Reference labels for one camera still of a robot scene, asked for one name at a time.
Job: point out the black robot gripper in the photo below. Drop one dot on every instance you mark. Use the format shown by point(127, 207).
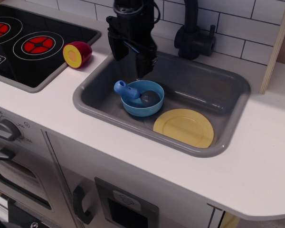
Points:
point(132, 27)

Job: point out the blue and grey toy spoon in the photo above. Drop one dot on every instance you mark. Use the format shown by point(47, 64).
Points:
point(148, 98)

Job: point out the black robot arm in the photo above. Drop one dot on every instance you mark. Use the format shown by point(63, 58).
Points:
point(131, 29)

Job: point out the blue plastic bowl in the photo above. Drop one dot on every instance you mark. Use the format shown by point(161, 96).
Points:
point(135, 106)

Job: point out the grey plastic sink basin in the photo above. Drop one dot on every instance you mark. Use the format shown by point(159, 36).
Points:
point(217, 94)

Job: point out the red yellow toy fruit half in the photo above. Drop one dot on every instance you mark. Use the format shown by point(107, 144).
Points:
point(76, 53)

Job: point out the dark grey toy faucet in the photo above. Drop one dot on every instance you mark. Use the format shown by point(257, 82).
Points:
point(189, 39)

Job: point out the yellow plastic plate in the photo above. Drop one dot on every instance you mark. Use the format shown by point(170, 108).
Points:
point(186, 126)

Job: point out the black toy stovetop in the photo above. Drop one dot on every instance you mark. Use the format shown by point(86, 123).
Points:
point(31, 47)

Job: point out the grey oven knob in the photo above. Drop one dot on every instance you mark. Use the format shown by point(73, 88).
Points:
point(8, 131)

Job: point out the grey dishwasher control panel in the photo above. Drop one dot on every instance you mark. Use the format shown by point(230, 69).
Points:
point(124, 209)

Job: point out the toy oven door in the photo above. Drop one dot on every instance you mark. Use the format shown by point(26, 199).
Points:
point(30, 181)

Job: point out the light wooden side post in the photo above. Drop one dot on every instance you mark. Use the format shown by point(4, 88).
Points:
point(272, 61)

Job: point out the grey oven door handle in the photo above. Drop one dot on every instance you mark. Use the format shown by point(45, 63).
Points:
point(6, 154)

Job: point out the dark grey cabinet handle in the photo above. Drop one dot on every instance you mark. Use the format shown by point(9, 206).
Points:
point(77, 198)

